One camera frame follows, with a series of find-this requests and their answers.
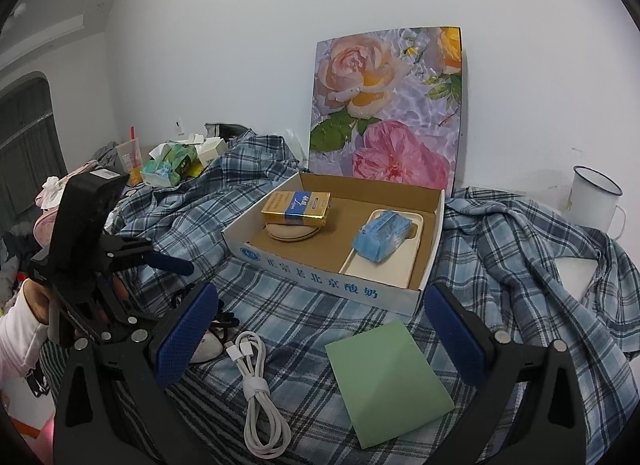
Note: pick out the white wall socket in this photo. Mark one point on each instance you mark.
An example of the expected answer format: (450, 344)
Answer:
(179, 126)

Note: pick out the white pink plush toy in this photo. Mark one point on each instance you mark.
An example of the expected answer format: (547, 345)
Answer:
(207, 347)

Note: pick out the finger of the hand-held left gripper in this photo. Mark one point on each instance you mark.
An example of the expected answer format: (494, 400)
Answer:
(117, 310)
(172, 264)

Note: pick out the blue tissue packet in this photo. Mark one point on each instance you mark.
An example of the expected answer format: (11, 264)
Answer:
(380, 237)

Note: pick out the person's left hand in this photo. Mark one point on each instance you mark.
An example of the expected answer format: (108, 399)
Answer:
(35, 302)

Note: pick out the floral picture board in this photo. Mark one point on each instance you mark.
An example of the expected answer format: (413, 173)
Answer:
(390, 110)

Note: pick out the small white box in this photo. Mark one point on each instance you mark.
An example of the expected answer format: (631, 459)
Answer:
(212, 150)

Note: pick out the beige round compact mirror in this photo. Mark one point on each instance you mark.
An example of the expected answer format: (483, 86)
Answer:
(290, 235)

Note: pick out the green floral tissue pack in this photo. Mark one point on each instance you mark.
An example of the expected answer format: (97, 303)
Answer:
(167, 165)

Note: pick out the green card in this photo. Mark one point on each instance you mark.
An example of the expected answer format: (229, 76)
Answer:
(390, 385)

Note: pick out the grey curtain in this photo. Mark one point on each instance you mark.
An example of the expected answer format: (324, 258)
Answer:
(25, 155)

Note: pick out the beige phone case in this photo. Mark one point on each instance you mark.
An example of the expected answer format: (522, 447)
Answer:
(395, 265)

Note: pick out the blue plaid cloth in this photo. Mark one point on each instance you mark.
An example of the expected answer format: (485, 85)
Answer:
(525, 270)

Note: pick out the yellow cigarette pack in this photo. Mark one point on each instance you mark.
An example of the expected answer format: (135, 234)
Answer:
(295, 207)

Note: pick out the plastic drink cup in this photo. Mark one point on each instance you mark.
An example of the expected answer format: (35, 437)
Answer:
(129, 162)

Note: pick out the grey black bag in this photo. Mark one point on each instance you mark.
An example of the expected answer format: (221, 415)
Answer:
(232, 131)

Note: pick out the white enamel mug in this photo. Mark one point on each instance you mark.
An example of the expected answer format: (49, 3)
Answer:
(590, 205)

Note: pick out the pink clothes pile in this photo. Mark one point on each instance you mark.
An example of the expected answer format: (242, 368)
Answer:
(45, 225)

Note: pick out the white cardboard box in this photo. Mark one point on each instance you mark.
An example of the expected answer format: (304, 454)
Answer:
(320, 285)

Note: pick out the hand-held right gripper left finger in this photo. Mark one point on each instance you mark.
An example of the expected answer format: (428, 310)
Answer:
(185, 330)

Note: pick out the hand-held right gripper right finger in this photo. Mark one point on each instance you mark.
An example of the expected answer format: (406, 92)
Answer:
(452, 340)

